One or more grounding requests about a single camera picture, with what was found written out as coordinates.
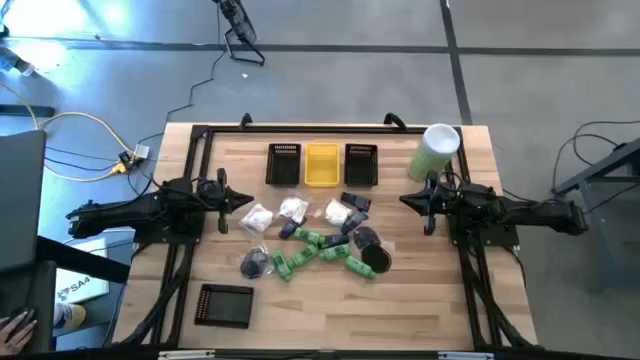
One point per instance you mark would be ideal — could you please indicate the black desk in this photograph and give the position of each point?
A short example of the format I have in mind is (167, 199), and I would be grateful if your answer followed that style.
(80, 257)

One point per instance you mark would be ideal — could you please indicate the yellow slotted plastic basket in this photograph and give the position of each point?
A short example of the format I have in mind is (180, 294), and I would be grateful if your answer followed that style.
(322, 167)

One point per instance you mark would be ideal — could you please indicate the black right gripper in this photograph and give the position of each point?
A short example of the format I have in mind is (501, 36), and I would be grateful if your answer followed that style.
(431, 200)

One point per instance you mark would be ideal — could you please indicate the green travel bottle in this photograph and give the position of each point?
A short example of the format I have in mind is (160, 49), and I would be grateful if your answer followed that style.
(306, 235)
(305, 255)
(360, 267)
(334, 252)
(281, 265)

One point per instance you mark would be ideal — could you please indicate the silver metal bracket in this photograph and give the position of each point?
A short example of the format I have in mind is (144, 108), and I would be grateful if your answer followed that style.
(465, 355)
(186, 354)

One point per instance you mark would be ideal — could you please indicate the black round disc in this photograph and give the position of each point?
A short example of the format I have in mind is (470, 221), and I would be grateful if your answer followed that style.
(376, 258)

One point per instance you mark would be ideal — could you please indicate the black aluminium table frame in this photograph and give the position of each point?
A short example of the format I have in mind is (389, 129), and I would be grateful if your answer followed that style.
(325, 129)

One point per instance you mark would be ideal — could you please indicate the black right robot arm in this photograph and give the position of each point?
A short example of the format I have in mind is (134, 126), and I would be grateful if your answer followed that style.
(540, 212)

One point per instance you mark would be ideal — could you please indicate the black flat floor bar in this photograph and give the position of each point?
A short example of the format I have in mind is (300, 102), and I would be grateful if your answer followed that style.
(25, 111)

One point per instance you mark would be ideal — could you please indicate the white printed cardboard box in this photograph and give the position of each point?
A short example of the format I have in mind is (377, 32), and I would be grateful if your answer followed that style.
(80, 290)

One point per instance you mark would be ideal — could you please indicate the white and yellow item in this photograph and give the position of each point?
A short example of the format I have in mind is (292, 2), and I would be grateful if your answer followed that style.
(70, 316)

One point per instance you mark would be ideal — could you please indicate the dark blue travel tube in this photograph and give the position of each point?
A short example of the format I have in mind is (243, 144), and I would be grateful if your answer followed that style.
(334, 241)
(287, 230)
(356, 221)
(356, 201)

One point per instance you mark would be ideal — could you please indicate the black computer mouse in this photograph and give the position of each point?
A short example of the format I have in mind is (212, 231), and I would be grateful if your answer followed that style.
(25, 314)

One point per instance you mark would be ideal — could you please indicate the person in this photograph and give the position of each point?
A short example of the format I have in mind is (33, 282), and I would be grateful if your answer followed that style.
(20, 66)

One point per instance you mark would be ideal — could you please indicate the grey metal bench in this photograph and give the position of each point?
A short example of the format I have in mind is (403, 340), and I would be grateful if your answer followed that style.
(600, 165)

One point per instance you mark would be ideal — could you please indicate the black slotted plastic basket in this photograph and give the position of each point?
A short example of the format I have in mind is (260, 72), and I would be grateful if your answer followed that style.
(361, 167)
(283, 167)

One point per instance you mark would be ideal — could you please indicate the wide black slotted basket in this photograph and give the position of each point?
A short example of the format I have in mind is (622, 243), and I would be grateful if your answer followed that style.
(225, 306)

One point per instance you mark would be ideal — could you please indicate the black floor fan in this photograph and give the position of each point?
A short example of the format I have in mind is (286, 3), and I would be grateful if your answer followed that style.
(239, 22)

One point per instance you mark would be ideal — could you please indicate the black round item clear bag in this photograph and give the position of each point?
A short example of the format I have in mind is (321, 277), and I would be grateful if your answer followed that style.
(366, 236)
(255, 264)

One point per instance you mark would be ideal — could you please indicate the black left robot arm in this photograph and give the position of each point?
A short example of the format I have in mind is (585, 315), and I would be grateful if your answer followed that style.
(125, 212)

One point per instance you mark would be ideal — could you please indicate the small white power adapter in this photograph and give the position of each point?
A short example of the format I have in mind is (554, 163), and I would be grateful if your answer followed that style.
(142, 151)

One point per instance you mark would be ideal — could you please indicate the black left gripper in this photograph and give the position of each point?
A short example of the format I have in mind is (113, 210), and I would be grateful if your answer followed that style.
(223, 200)

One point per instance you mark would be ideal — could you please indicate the green disinfecting wipes canister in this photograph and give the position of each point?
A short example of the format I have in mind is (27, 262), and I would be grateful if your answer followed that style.
(435, 150)

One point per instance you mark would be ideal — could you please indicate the person's hand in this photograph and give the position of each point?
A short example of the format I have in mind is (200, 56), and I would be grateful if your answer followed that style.
(15, 335)

